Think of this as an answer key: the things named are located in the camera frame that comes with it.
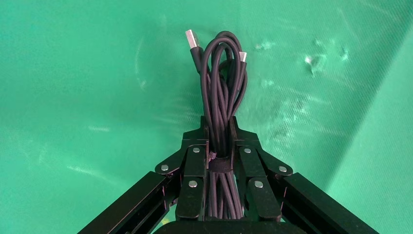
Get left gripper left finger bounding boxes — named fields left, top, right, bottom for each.
left=77, top=116, right=209, bottom=234

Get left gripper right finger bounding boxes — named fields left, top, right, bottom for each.
left=229, top=116, right=380, bottom=234

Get black data cable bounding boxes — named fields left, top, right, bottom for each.
left=185, top=29, right=249, bottom=221

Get green table mat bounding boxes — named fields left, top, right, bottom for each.
left=0, top=0, right=413, bottom=234

